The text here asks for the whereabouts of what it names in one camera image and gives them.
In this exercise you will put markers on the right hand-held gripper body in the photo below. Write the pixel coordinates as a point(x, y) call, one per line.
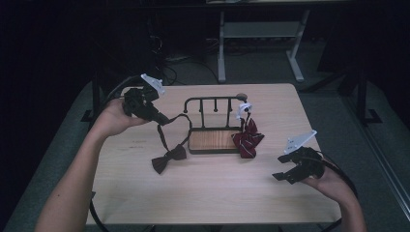
point(306, 162)

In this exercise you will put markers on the dark brown bow tie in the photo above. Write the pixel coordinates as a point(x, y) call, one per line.
point(167, 160)

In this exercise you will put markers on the white metal desk frame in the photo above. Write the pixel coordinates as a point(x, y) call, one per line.
point(257, 29)

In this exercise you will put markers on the small grey round pad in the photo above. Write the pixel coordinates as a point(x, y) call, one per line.
point(241, 95)

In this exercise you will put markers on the red striped bow tie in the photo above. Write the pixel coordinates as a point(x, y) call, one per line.
point(246, 141)

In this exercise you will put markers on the black rack with wooden tray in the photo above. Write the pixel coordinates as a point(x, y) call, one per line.
point(211, 140)

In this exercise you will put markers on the black metal stand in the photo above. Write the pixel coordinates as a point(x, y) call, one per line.
point(362, 96)
point(95, 93)

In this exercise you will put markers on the person's right hand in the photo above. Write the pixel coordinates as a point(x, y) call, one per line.
point(332, 187)

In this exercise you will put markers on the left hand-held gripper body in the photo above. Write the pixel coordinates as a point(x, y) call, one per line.
point(140, 101)

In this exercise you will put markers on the person's left hand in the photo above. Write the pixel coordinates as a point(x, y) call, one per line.
point(112, 119)

